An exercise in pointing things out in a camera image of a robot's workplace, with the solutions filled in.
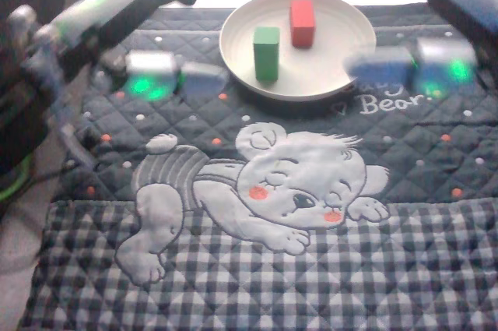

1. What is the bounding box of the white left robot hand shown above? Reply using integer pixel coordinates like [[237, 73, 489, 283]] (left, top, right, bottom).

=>
[[124, 50, 229, 101]]

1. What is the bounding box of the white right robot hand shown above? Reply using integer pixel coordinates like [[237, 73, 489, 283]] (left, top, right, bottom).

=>
[[345, 37, 479, 94]]

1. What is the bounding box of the green block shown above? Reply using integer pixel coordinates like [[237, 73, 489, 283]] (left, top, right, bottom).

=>
[[253, 26, 281, 83]]

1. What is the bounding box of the red block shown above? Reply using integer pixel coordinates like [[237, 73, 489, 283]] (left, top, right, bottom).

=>
[[289, 0, 316, 49]]

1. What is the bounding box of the white round plate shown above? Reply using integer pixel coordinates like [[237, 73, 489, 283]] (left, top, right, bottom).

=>
[[219, 0, 377, 101]]

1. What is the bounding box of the grey bear print quilt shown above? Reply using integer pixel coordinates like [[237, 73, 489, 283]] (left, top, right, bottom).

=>
[[17, 3, 498, 331]]

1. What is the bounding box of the green cable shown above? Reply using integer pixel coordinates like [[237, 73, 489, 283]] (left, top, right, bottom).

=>
[[0, 153, 36, 202]]

